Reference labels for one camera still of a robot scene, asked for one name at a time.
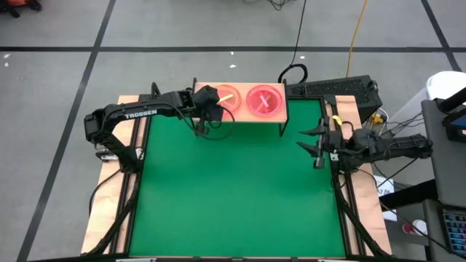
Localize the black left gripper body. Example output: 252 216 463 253
192 84 220 135

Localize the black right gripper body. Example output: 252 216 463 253
315 116 352 170

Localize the black perforated computer case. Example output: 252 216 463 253
285 75 384 123

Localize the white paper sheet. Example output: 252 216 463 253
373 174 398 223

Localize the green table mat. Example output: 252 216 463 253
129 98 347 258

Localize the red and white cup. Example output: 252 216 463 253
402 219 429 237

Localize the grey desk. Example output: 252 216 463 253
421 98 466 262

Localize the black device with screen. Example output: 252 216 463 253
435 87 466 143

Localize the white bin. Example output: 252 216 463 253
395 71 466 158

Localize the black and orange chair base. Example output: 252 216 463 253
0 0 43 18

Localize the wooden shelf with black frame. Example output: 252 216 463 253
189 77 291 138

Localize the black floor cable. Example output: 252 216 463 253
277 0 309 84

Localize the yellow cable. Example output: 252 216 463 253
345 0 371 78

